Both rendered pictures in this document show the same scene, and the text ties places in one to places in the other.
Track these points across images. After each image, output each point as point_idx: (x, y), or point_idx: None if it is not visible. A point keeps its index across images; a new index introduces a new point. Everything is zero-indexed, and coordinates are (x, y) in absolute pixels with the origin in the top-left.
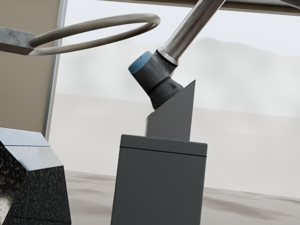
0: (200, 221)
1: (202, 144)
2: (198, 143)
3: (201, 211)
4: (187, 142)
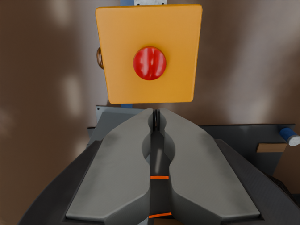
0: (148, 157)
1: (148, 215)
2: (148, 218)
3: (148, 162)
4: (147, 224)
